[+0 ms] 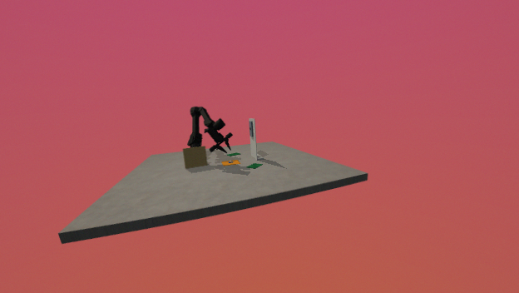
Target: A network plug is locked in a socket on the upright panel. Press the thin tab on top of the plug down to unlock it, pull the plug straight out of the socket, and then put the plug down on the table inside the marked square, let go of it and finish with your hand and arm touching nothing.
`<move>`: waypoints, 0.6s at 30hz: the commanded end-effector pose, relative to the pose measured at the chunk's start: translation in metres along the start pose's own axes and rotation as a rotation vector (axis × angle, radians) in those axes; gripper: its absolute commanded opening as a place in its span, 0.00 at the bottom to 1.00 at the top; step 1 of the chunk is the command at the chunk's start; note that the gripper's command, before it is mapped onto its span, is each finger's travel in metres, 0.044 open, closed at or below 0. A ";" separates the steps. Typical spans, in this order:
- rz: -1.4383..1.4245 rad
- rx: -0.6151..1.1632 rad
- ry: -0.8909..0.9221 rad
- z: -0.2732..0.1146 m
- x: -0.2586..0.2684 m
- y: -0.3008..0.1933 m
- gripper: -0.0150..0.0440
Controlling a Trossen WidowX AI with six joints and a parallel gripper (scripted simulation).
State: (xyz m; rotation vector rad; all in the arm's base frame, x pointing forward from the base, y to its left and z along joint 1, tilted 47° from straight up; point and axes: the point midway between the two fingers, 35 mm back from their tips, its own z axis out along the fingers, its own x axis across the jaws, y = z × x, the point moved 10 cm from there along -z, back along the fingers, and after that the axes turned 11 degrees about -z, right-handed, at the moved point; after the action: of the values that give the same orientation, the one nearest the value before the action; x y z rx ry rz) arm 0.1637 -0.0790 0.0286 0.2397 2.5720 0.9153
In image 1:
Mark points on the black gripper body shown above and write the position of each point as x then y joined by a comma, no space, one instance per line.
217,138

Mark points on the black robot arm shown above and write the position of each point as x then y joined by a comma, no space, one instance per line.
196,137

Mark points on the orange square zone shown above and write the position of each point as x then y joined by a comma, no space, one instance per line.
226,163

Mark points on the beige panel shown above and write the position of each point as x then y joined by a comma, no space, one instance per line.
253,146

